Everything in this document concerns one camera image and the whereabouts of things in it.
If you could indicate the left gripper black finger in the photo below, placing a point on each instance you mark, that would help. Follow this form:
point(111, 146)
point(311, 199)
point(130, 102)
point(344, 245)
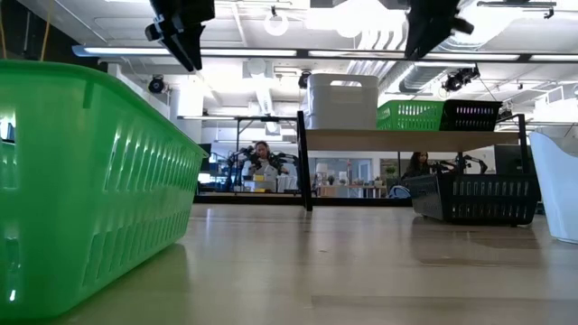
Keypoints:
point(180, 52)
point(195, 47)

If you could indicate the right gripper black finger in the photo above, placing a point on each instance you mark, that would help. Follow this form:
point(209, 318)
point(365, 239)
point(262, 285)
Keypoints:
point(431, 38)
point(416, 38)

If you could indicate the green slotted plastic basket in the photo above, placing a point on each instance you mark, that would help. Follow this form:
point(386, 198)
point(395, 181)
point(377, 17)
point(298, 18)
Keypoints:
point(68, 180)
point(406, 125)

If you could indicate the wooden shelf with black legs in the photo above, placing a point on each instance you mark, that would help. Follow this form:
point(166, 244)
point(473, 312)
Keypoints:
point(406, 141)

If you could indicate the round black ceiling spotlight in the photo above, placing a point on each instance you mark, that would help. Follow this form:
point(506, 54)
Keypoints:
point(156, 84)
point(303, 80)

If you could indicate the long ceiling light strip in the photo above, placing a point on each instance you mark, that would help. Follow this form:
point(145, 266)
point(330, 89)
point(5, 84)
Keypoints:
point(135, 51)

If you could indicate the black ceiling spotlight cluster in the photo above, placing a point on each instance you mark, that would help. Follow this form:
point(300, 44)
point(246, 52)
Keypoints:
point(460, 79)

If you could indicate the round white ceiling lamp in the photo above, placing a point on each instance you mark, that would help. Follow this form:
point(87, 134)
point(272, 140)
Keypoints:
point(275, 25)

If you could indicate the person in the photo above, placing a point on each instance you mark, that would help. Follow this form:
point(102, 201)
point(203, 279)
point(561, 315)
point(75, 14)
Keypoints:
point(417, 165)
point(262, 159)

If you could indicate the black cabinet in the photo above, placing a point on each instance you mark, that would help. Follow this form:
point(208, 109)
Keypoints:
point(509, 159)

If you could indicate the blue white round object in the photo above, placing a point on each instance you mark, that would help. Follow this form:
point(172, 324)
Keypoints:
point(399, 192)

